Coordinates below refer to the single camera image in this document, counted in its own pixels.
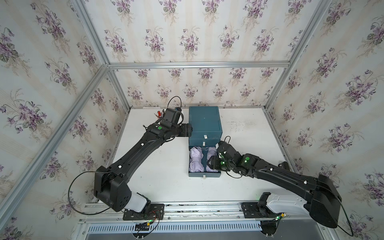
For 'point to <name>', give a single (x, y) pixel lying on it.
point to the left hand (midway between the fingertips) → (188, 129)
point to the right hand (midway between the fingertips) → (210, 164)
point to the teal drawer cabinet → (207, 133)
